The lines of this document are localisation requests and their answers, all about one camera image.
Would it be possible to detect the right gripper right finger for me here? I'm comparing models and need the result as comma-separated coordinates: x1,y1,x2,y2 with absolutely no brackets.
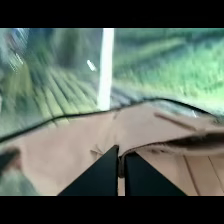
124,151,188,197

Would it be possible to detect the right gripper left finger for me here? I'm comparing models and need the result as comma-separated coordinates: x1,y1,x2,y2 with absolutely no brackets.
57,144,120,197

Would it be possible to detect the tan garment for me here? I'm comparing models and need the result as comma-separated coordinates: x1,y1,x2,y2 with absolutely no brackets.
0,97,224,197

